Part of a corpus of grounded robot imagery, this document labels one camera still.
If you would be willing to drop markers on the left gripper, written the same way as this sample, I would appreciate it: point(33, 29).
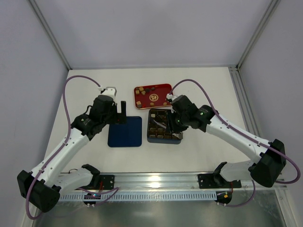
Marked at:
point(117, 116)

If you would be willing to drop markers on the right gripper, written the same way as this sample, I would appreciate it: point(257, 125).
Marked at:
point(172, 126)

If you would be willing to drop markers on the metal tongs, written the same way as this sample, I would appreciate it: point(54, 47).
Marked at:
point(162, 125)

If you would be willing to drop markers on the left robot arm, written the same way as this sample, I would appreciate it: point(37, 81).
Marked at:
point(42, 186)

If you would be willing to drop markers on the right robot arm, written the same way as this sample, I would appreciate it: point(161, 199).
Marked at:
point(266, 160)

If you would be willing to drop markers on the blue chocolate tin box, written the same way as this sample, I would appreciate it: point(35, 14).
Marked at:
point(156, 134)

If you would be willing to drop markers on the red tray lid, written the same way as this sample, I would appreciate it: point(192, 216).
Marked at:
point(158, 96)

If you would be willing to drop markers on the blue tin lid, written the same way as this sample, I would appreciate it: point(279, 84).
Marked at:
point(126, 135)

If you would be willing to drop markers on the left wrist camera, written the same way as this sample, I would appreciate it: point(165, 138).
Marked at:
point(108, 91)

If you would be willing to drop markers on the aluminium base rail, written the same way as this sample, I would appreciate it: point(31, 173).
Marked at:
point(169, 181)

